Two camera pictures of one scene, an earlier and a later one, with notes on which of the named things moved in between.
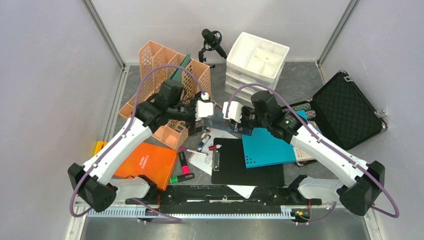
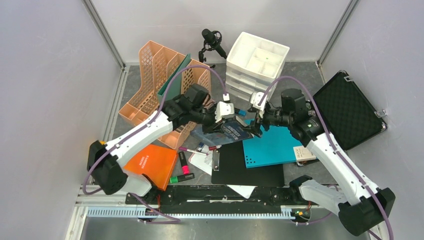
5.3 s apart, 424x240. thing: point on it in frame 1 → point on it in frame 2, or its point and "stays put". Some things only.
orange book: x=155 y=162 stays put
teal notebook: x=261 y=149 stays put
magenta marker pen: x=183 y=148 stays put
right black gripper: x=244 y=109 → x=255 y=128
